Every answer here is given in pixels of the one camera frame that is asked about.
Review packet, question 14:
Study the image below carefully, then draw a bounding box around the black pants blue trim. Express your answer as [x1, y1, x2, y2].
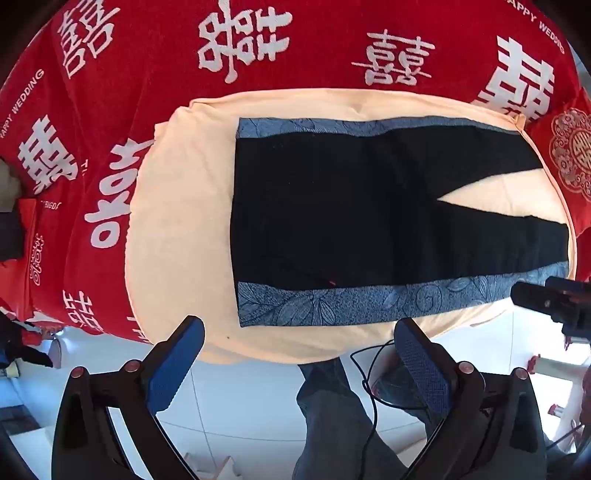
[230, 116, 569, 327]

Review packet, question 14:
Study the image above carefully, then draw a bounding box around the person's leg in jeans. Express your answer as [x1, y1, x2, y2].
[293, 353, 442, 480]

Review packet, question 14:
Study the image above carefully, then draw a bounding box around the red embroidered throw pillow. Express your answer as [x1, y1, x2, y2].
[527, 87, 590, 230]

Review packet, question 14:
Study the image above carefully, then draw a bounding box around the cream seat cushion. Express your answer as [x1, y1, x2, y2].
[123, 88, 578, 365]

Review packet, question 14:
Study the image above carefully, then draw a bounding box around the red wedding sofa cover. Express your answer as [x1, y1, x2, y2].
[1, 1, 582, 341]

